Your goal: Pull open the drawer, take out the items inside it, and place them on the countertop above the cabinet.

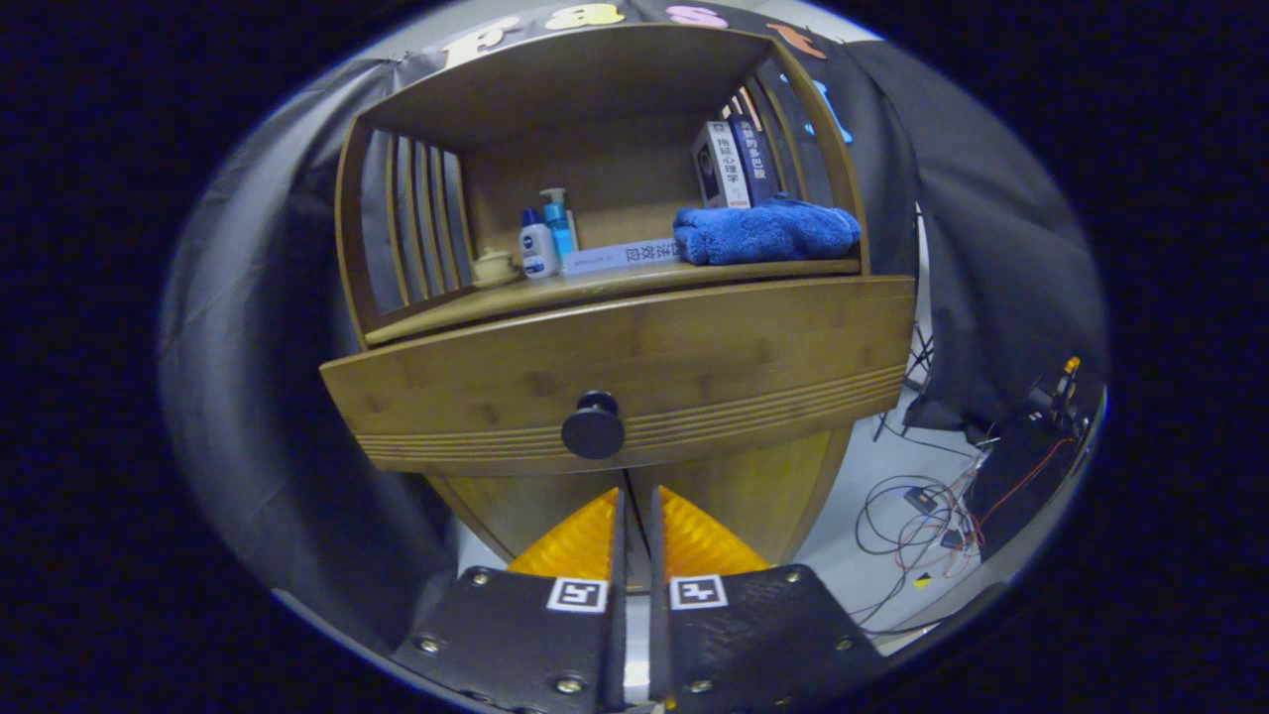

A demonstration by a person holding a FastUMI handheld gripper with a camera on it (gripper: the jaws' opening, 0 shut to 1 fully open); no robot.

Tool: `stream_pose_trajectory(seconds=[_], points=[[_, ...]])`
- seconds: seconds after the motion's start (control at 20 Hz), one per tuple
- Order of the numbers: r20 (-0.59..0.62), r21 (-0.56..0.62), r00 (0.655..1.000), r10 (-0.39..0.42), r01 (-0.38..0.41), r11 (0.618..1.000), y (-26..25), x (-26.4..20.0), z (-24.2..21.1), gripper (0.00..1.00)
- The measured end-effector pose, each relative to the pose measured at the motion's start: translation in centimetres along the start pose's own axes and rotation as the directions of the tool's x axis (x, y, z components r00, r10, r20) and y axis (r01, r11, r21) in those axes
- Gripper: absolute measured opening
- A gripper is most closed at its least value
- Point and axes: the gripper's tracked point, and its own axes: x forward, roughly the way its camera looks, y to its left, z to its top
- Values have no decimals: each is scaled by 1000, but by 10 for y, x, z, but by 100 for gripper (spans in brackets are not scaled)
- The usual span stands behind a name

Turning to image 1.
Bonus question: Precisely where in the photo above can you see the red cable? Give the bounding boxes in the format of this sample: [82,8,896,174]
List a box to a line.
[977,436,1077,527]

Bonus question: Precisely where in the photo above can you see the blue folded towel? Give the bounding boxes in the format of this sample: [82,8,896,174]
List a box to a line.
[672,196,862,267]

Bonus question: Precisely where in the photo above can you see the wooden drawer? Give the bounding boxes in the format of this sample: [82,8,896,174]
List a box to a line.
[319,276,918,475]

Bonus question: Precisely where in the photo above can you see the white bottle with blue cap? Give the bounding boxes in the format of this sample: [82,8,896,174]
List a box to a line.
[519,206,559,281]

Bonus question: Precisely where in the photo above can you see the tangle of floor cables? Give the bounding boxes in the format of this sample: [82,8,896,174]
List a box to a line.
[853,327,997,636]

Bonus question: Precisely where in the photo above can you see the orange and black tool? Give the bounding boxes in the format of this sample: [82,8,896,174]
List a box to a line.
[1026,355,1084,422]

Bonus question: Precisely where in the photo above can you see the black round drawer knob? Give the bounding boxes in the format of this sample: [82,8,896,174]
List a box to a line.
[560,390,628,461]

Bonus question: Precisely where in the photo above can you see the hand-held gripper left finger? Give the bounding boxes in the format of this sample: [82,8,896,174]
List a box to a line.
[392,486,628,714]

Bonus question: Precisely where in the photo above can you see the white standing book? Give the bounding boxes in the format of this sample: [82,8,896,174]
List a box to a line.
[692,121,754,209]

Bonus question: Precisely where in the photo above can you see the wooden cabinet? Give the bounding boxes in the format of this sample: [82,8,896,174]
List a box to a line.
[319,22,918,596]

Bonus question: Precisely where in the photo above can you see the beige lidded teacup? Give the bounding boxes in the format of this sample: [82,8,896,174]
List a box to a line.
[470,247,519,290]

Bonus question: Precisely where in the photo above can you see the wooden countertop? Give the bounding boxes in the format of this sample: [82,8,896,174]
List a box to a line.
[365,258,862,346]

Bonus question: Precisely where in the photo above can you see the grey lying book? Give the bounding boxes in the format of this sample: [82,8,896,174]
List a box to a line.
[560,238,685,277]

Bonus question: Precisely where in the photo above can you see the dark blue standing book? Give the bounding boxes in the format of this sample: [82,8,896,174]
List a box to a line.
[729,114,779,206]

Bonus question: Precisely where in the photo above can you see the black equipment case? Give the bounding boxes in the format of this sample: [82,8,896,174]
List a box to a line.
[967,397,1101,556]

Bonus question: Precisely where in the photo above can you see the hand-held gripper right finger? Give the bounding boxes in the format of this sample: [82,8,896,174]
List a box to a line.
[648,484,885,713]

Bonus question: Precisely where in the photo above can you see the wooden cabinet door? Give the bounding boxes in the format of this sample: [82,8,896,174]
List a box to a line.
[426,466,650,588]
[627,426,854,568]

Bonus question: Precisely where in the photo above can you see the blue pump bottle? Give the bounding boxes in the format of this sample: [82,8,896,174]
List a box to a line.
[539,187,578,261]

